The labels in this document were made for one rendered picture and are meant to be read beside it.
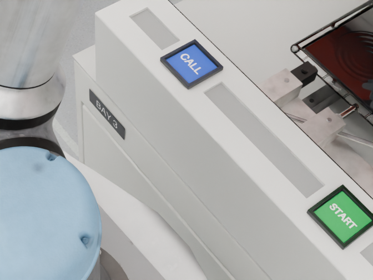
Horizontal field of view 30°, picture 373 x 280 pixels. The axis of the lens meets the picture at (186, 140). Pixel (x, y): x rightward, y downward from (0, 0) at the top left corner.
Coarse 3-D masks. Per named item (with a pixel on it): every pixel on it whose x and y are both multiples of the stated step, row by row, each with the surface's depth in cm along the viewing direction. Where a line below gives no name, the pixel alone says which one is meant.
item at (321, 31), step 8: (368, 0) 104; (360, 8) 103; (368, 8) 103; (344, 16) 101; (352, 16) 102; (328, 24) 100; (336, 24) 100; (344, 24) 101; (320, 32) 99; (328, 32) 100; (304, 40) 98; (312, 40) 98; (304, 48) 98
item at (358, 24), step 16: (368, 16) 102; (336, 32) 100; (352, 32) 100; (368, 32) 101; (320, 48) 98; (336, 48) 98; (352, 48) 98; (368, 48) 99; (320, 64) 96; (336, 64) 96; (352, 64) 97; (368, 64) 97; (352, 80) 95; (368, 80) 95; (368, 96) 93
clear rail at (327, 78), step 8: (296, 48) 97; (296, 56) 97; (304, 56) 96; (312, 64) 96; (320, 72) 95; (328, 72) 95; (328, 80) 94; (336, 88) 94; (344, 88) 93; (344, 96) 93; (352, 96) 93; (352, 104) 93; (360, 104) 92; (360, 112) 92; (368, 112) 92; (368, 120) 91
